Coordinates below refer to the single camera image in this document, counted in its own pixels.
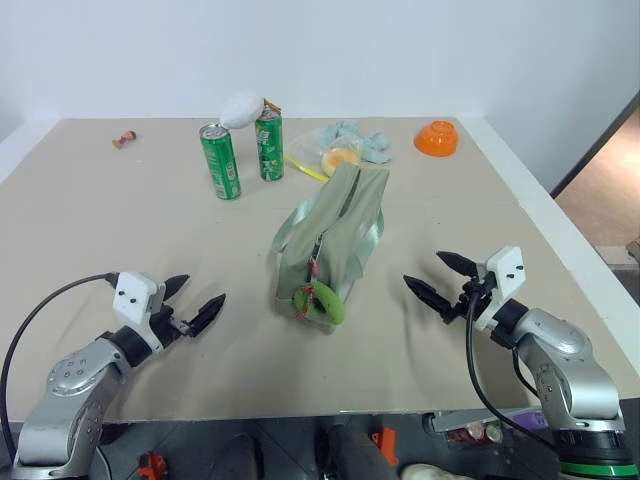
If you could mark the pale green pouch bag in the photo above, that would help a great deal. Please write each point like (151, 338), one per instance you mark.
(330, 235)

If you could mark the white shoe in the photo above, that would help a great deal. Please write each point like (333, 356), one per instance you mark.
(432, 472)

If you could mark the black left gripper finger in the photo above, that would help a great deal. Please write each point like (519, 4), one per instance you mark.
(176, 285)
(207, 312)

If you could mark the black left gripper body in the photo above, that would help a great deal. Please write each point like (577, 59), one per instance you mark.
(167, 320)

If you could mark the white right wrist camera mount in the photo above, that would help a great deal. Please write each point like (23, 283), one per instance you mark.
(505, 277)

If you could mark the clear plastic bag with bread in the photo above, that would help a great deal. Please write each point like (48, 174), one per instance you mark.
(325, 150)

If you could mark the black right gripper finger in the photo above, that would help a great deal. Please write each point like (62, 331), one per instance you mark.
(425, 291)
(457, 262)

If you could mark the orange clamp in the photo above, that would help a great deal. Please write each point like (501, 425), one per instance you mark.
(386, 442)
(151, 465)

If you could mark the orange plastic bowl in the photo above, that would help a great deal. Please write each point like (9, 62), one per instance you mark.
(437, 138)

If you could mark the small brown wooden figure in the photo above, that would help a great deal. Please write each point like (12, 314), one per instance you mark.
(124, 139)

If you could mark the box of small items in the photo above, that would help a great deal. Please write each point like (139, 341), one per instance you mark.
(480, 427)

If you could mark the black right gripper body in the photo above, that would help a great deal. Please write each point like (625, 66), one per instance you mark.
(467, 295)

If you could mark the green soda can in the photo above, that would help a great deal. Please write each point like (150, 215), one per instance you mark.
(220, 162)
(270, 147)

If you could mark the white plush toy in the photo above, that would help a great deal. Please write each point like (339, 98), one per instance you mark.
(241, 110)

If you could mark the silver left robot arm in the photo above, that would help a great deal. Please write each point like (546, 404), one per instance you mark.
(70, 390)

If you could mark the dark rounded shape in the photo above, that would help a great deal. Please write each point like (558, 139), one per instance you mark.
(350, 450)

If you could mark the yellow strip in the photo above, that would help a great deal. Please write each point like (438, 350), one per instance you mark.
(306, 167)

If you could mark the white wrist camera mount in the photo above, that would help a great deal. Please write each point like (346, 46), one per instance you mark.
(132, 295)
(505, 277)

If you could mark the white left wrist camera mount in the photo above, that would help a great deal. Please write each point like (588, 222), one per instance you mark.
(132, 295)

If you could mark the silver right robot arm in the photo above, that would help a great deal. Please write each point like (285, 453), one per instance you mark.
(570, 360)

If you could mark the light blue crumpled cloth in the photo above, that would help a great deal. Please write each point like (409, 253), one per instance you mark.
(372, 142)

